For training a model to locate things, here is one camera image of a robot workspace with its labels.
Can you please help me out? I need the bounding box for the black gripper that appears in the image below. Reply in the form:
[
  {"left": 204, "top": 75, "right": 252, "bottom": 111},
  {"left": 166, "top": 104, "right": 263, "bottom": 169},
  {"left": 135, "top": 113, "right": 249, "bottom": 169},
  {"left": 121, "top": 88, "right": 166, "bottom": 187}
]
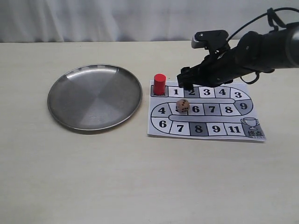
[{"left": 176, "top": 31, "right": 276, "bottom": 91}]

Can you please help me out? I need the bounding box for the wooden die with black pips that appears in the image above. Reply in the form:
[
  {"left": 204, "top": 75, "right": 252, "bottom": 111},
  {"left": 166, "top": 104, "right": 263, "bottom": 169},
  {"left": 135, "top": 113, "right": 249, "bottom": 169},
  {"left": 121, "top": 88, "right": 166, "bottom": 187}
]
[{"left": 176, "top": 99, "right": 190, "bottom": 113}]

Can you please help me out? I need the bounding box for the red cylinder game piece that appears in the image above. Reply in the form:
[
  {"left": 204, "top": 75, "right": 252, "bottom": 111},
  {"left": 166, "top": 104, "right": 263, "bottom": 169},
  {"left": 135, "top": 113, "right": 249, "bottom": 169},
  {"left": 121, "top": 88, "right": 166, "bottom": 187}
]
[{"left": 153, "top": 73, "right": 166, "bottom": 96}]

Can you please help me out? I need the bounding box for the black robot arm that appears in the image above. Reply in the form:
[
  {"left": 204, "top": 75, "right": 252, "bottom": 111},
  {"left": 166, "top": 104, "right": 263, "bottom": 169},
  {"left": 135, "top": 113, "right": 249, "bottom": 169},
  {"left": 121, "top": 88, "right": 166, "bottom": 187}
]
[{"left": 177, "top": 23, "right": 299, "bottom": 90}]

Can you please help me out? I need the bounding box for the paper number game board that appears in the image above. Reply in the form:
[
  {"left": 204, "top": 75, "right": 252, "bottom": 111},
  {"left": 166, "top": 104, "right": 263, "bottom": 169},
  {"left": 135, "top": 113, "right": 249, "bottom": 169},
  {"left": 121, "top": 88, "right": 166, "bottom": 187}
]
[{"left": 148, "top": 81, "right": 266, "bottom": 141}]

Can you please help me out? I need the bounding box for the round stainless steel plate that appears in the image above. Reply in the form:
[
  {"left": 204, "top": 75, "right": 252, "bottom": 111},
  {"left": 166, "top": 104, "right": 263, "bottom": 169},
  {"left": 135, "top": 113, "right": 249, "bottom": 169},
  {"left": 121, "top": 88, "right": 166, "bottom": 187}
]
[{"left": 47, "top": 64, "right": 143, "bottom": 133}]

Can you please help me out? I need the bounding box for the white curtain backdrop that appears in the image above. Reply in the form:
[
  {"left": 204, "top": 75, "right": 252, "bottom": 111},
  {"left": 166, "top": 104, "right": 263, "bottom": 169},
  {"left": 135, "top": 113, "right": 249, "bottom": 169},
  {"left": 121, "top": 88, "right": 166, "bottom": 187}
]
[{"left": 0, "top": 0, "right": 299, "bottom": 42}]

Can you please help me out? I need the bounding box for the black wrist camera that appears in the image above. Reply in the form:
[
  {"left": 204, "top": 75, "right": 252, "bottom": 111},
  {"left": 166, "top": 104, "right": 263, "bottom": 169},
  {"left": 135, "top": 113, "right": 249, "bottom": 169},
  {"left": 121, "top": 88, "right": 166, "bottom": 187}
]
[{"left": 191, "top": 30, "right": 229, "bottom": 52}]

